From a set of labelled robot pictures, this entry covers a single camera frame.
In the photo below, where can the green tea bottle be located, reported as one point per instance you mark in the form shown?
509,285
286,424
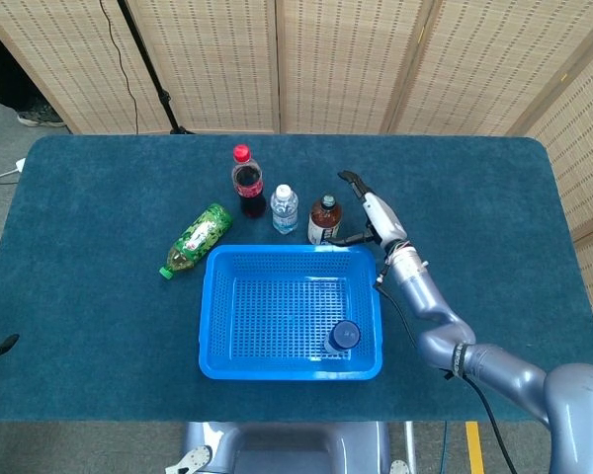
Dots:
202,232

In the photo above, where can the person in black trousers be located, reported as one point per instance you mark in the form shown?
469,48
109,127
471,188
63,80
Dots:
0,74

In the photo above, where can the cola bottle red cap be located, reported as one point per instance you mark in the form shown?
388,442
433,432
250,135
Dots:
248,187

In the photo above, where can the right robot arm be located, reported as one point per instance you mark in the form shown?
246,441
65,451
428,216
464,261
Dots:
435,306

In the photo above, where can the metal table leg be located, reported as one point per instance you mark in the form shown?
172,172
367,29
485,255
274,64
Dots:
410,444

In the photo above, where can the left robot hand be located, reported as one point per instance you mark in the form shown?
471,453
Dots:
2,344

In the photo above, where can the blue-grey robot torso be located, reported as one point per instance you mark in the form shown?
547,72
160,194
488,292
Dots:
286,444

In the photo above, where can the blue table cloth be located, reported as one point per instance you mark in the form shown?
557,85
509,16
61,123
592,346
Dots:
104,321

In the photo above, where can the clear water bottle white cap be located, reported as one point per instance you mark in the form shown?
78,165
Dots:
284,212

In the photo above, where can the black tripod stand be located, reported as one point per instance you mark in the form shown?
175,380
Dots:
148,69

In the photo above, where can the blue plastic mesh basket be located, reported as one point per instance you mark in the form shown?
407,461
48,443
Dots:
286,370

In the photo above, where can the white power plug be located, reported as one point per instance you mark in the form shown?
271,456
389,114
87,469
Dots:
19,164

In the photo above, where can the blue cap white bottle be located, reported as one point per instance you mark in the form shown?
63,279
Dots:
343,337

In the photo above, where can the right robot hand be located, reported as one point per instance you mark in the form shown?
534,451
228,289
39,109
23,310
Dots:
383,219

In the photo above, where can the brown tea bottle black cap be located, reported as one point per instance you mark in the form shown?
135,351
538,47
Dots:
324,219

